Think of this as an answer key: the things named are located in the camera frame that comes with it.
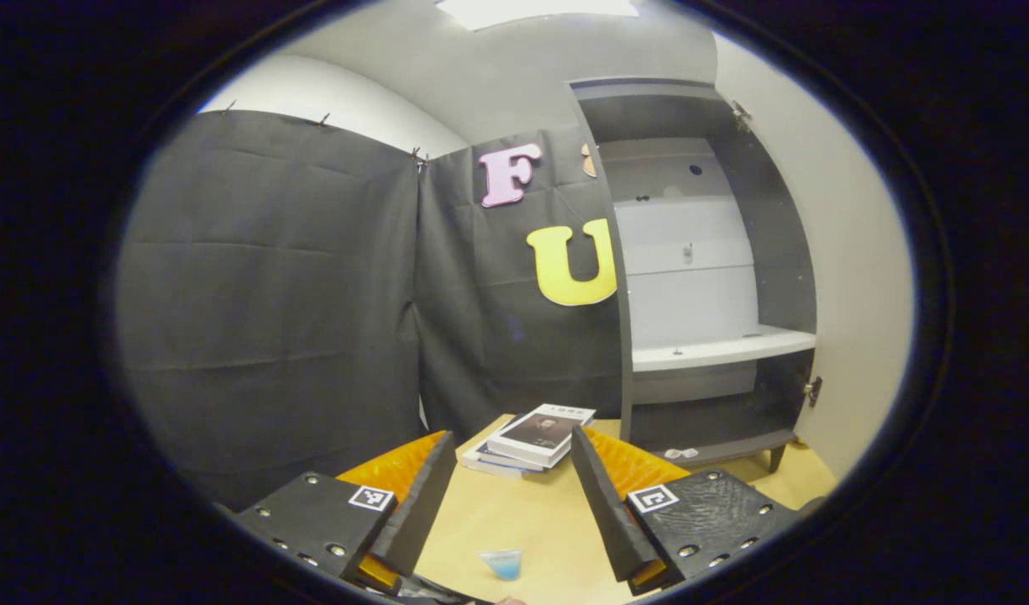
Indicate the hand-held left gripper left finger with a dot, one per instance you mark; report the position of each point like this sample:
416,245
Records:
417,504

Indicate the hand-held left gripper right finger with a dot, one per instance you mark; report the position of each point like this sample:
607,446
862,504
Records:
611,512

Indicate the white and blue bottle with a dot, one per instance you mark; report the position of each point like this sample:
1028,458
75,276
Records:
503,565

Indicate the grey cabinet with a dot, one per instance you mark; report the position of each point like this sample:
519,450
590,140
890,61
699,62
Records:
774,252

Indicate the metal door hinge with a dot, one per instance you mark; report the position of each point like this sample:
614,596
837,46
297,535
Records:
740,115
813,391

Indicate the black backdrop cloth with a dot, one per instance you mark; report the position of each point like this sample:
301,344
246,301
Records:
270,294

